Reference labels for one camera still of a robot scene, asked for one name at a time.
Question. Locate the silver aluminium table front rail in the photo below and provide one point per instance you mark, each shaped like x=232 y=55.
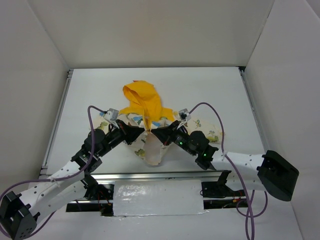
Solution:
x=184 y=175

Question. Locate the white taped cover plate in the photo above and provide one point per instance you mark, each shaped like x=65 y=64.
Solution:
x=157 y=198

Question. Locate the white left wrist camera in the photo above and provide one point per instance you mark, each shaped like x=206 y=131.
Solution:
x=111 y=116

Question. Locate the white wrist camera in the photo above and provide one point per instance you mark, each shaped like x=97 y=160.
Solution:
x=184 y=116
x=111 y=116

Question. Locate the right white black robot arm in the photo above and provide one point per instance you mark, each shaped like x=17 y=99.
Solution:
x=268 y=172

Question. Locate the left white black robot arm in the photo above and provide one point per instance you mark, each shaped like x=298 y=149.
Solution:
x=20 y=213

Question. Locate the yellow hooded dinosaur print jacket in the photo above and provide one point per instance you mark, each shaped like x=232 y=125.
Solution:
x=146 y=111

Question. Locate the aluminium left side rail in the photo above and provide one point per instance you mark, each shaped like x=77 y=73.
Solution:
x=45 y=163

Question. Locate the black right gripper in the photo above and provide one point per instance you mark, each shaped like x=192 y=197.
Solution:
x=172 y=132

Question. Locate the aluminium right side rail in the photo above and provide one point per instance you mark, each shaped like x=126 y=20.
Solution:
x=252 y=105

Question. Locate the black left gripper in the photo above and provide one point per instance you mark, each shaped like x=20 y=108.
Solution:
x=124 y=131

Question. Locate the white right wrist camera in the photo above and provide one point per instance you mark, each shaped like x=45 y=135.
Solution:
x=184 y=116

